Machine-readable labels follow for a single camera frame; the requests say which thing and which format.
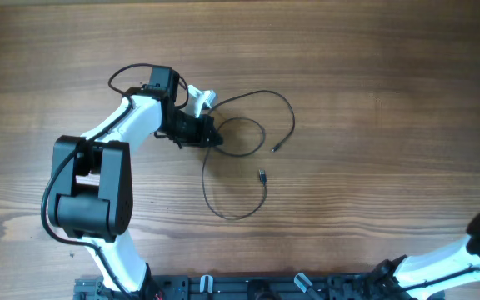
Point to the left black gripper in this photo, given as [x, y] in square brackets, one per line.
[206, 124]

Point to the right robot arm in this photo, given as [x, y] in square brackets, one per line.
[421, 276]

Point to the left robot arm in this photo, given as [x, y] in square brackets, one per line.
[88, 200]

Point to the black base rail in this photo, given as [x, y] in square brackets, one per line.
[346, 286]

